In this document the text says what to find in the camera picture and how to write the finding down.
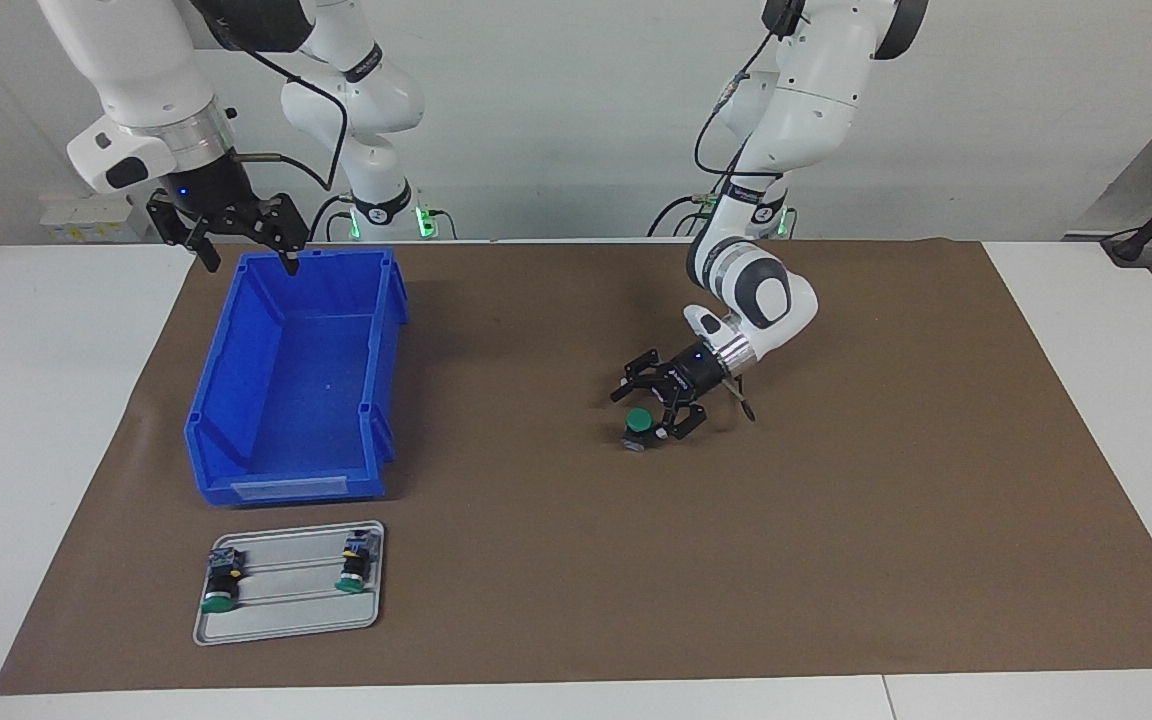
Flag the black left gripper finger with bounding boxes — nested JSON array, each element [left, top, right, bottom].
[[653, 399, 710, 442], [610, 348, 673, 405]]

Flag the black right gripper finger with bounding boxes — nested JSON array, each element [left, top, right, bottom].
[[235, 193, 311, 277], [146, 195, 222, 274]]

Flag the green push button switch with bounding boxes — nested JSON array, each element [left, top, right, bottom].
[[200, 547, 246, 615], [335, 530, 382, 595], [621, 407, 659, 453]]

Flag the blue plastic storage bin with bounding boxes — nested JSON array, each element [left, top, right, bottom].
[[184, 247, 409, 508]]

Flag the brown table mat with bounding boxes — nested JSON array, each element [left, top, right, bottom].
[[0, 238, 1152, 696]]

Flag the silver metal tray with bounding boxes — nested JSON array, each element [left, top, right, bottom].
[[193, 520, 386, 647]]

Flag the black arm base cable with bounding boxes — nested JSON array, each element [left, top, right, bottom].
[[648, 193, 715, 239]]

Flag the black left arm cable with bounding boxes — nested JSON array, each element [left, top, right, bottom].
[[693, 0, 788, 424]]

